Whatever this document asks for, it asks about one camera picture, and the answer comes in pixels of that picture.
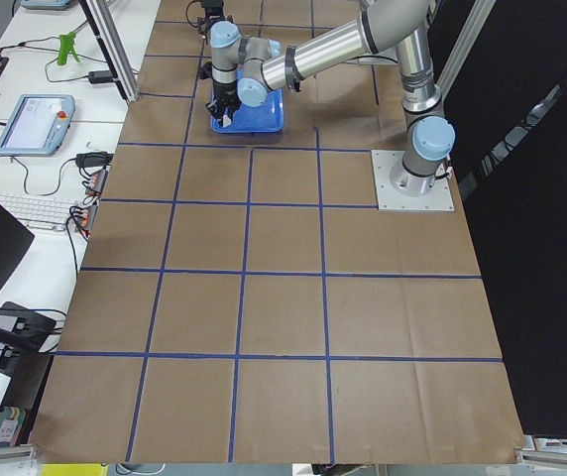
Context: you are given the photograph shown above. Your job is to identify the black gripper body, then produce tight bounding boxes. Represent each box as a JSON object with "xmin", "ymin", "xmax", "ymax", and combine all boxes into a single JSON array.
[
  {"xmin": 211, "ymin": 81, "xmax": 241, "ymax": 116},
  {"xmin": 199, "ymin": 0, "xmax": 226, "ymax": 23}
]

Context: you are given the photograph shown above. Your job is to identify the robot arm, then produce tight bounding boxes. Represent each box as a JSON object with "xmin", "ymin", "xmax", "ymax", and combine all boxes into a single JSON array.
[{"xmin": 198, "ymin": 1, "xmax": 456, "ymax": 197}]

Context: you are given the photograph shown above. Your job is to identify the blue plastic tray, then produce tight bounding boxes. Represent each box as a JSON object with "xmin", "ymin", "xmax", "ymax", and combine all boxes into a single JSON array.
[{"xmin": 210, "ymin": 70, "xmax": 284, "ymax": 134}]

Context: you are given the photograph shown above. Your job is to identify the black power adapter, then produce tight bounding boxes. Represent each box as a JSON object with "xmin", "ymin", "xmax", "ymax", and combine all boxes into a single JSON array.
[{"xmin": 87, "ymin": 70, "xmax": 114, "ymax": 84}]

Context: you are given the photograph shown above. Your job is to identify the teach pendant tablet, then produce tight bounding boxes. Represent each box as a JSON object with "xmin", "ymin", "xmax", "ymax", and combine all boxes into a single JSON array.
[{"xmin": 0, "ymin": 94, "xmax": 76, "ymax": 157}]

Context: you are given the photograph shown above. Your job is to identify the white keyboard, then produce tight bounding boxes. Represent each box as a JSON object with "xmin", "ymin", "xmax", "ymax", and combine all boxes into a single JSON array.
[{"xmin": 0, "ymin": 191, "xmax": 80, "ymax": 233}]

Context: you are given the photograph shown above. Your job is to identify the aluminium frame post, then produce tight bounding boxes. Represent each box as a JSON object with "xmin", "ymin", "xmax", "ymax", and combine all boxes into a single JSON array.
[{"xmin": 79, "ymin": 0, "xmax": 140, "ymax": 103}]

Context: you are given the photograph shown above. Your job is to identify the green handled reach grabber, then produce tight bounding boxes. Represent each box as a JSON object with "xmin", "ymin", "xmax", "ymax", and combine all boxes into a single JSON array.
[{"xmin": 57, "ymin": 31, "xmax": 80, "ymax": 66}]

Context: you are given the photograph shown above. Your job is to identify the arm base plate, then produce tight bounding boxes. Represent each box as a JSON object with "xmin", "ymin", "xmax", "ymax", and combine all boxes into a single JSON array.
[{"xmin": 371, "ymin": 150, "xmax": 455, "ymax": 212}]

